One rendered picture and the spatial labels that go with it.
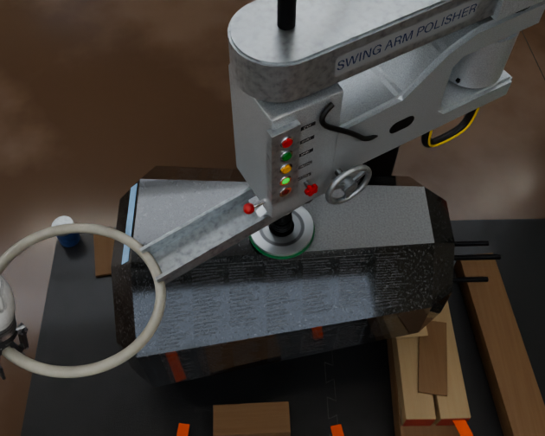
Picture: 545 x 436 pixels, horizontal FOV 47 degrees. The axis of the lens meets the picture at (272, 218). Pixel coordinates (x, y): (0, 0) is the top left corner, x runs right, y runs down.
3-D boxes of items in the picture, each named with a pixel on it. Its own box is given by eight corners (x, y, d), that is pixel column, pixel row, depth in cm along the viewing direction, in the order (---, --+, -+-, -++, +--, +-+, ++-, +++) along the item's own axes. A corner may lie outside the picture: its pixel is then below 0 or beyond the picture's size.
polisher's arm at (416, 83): (458, 79, 214) (503, -49, 172) (503, 124, 203) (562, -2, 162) (272, 164, 194) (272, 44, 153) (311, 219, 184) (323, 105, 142)
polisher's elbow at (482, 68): (424, 62, 192) (439, 10, 175) (470, 37, 198) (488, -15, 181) (468, 100, 183) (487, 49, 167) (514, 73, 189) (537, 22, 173)
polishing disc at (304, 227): (239, 214, 210) (239, 213, 209) (296, 193, 214) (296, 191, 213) (265, 266, 199) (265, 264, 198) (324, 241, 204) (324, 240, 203)
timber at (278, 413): (214, 443, 250) (213, 435, 240) (215, 413, 256) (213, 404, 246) (290, 439, 251) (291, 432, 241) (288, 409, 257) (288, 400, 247)
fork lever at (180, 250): (331, 138, 199) (330, 129, 195) (365, 181, 190) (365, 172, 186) (139, 246, 189) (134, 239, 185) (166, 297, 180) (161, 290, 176)
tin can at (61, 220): (64, 251, 297) (56, 237, 286) (55, 236, 301) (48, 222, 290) (84, 240, 300) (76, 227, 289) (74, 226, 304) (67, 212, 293)
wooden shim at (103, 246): (93, 232, 302) (92, 230, 301) (114, 228, 304) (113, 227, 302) (96, 277, 289) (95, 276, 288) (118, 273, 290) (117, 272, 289)
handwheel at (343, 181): (350, 169, 185) (356, 136, 173) (370, 193, 181) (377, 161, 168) (308, 189, 181) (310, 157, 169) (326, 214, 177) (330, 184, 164)
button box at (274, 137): (291, 186, 169) (295, 116, 145) (297, 194, 168) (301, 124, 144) (266, 198, 167) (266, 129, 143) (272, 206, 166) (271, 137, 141)
